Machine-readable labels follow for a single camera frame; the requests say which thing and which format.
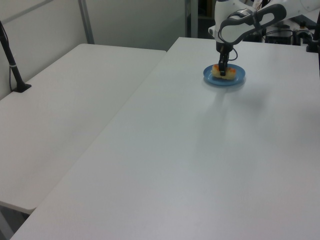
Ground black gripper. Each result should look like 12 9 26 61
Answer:
215 41 233 77

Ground bread with orange topping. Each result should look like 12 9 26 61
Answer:
211 64 237 81

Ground blue round plate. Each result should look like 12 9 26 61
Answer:
202 63 247 87

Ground dark grey vertical column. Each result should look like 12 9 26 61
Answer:
185 0 199 39

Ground black equipment box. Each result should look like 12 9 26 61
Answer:
264 27 294 45

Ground grey metal bracket stand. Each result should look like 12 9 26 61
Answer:
292 21 313 46

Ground grey metal frame post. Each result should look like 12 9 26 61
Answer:
78 0 95 45

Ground black camera pole with tape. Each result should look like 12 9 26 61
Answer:
0 19 33 94

